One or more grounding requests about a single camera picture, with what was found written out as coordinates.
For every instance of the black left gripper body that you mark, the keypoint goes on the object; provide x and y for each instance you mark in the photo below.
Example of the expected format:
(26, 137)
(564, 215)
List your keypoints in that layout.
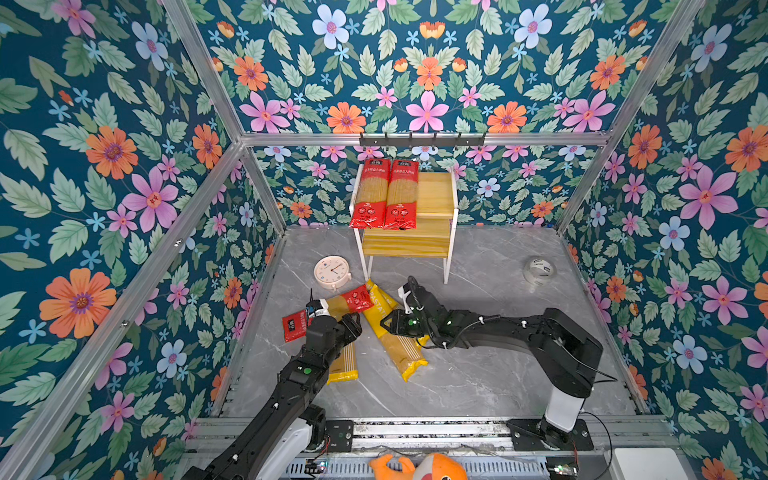
(344, 333)

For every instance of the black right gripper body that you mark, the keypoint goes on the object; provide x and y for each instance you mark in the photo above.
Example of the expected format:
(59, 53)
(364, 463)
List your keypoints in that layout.
(410, 325)

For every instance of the red spaghetti bag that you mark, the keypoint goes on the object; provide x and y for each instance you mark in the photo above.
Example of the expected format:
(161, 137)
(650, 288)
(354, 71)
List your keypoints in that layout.
(401, 204)
(296, 325)
(369, 207)

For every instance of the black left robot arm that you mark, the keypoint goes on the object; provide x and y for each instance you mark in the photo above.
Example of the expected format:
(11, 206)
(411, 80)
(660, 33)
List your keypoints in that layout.
(289, 423)

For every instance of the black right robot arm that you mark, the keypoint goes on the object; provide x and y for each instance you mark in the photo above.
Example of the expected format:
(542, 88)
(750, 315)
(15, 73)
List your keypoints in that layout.
(567, 353)

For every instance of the yellow pasta bag bottom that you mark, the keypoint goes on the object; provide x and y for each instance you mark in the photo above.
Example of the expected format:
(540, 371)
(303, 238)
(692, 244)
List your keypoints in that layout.
(344, 368)

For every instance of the yellow pasta bag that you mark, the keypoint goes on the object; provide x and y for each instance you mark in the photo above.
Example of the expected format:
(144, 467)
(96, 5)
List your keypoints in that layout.
(344, 368)
(404, 352)

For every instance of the yellow pasta bag left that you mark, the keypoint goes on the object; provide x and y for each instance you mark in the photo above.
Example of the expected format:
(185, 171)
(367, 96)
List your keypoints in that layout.
(404, 352)

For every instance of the pink round clock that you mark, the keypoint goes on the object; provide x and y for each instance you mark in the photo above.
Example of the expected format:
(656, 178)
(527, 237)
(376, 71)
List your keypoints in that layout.
(332, 272)

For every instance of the orange plush toy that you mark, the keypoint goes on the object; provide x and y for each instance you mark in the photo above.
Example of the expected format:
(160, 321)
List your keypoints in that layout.
(434, 466)

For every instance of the white box corner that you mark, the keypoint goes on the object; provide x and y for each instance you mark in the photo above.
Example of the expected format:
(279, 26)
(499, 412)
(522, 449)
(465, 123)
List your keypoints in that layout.
(647, 464)

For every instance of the black hook rail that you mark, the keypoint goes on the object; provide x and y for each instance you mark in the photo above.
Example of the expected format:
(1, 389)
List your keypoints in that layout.
(409, 140)

